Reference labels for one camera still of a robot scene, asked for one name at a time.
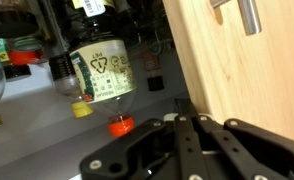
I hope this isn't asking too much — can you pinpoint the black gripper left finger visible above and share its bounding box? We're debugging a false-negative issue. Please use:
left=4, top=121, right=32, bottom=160
left=79, top=98, right=210, bottom=180

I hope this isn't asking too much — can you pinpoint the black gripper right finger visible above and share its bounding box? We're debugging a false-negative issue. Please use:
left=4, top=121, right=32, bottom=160
left=186, top=98, right=294, bottom=180

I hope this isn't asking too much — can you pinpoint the light wooden cabinet door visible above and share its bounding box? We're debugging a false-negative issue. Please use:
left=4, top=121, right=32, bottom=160
left=161, top=0, right=294, bottom=146

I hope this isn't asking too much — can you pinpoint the brushed metal bar door handle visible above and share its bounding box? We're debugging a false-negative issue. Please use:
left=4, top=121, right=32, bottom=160
left=209, top=0, right=263, bottom=37

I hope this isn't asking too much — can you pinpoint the small dark brown bottle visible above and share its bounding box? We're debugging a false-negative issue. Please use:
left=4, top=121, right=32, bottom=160
left=141, top=49, right=166, bottom=93

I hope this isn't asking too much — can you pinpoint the soy sauce bottle orange cap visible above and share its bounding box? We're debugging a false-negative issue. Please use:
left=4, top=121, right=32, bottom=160
left=66, top=0, right=139, bottom=138

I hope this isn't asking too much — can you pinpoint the dark bottle yellow cap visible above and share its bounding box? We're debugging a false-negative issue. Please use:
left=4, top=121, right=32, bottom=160
left=48, top=52, right=95, bottom=120

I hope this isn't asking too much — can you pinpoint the jar with black lid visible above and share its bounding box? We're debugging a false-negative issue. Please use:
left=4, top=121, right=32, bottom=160
left=0, top=0, right=41, bottom=40

